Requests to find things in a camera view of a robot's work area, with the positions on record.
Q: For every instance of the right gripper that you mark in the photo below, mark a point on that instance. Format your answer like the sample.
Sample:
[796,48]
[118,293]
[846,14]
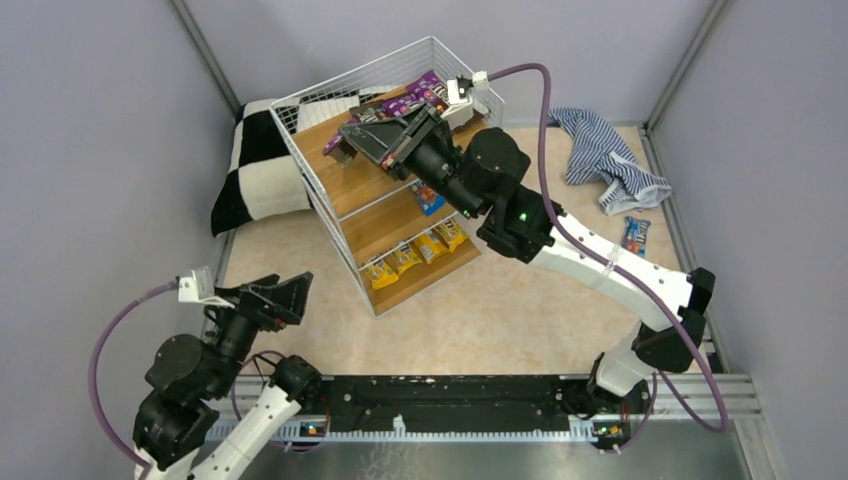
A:
[409,138]

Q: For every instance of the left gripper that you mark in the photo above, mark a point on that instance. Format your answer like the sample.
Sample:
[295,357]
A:
[250,305]

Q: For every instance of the purple candy bag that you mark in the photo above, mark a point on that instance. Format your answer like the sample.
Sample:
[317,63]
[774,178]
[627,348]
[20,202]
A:
[339,149]
[430,88]
[369,114]
[401,104]

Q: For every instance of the blue candy bag floor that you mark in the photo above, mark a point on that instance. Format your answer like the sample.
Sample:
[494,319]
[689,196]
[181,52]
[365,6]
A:
[427,199]

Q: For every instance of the yellow candy bag back up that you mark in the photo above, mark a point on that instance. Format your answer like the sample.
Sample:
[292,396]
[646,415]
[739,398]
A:
[380,273]

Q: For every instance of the yellow candy bag up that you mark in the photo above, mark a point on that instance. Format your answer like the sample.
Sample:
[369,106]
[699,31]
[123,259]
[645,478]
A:
[403,258]
[380,273]

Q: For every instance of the yellow candy bag front up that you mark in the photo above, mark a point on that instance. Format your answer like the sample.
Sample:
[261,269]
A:
[403,258]

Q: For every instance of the blue candy bag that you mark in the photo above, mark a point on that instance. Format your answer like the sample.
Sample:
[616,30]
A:
[635,235]

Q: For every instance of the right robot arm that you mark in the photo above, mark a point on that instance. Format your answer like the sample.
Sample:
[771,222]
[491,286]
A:
[484,180]

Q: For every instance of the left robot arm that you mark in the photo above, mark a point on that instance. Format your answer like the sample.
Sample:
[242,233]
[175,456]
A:
[188,372]

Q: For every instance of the purple candy bag front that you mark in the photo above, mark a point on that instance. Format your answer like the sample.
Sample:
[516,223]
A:
[401,104]

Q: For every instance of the yellow candy bag right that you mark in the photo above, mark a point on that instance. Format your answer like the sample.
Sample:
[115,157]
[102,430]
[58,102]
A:
[451,233]

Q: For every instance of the yellow candy bag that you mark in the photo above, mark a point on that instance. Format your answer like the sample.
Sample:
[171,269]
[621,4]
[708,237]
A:
[430,246]
[451,233]

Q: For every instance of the black white checkered pillow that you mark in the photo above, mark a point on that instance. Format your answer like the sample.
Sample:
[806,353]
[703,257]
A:
[263,179]

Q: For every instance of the blue striped cloth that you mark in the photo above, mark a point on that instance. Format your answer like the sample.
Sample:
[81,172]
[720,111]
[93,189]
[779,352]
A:
[600,155]

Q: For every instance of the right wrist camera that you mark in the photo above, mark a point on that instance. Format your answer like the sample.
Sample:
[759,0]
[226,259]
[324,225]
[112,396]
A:
[462,103]

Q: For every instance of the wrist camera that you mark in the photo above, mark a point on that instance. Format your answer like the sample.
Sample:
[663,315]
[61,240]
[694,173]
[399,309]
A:
[197,287]
[462,103]

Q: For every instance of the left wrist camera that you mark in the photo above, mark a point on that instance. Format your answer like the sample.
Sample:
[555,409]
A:
[197,287]

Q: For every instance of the white wire shelf rack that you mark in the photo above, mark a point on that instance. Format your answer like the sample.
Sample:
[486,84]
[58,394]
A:
[367,214]

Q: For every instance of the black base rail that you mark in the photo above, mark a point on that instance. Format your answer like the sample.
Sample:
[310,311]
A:
[488,409]

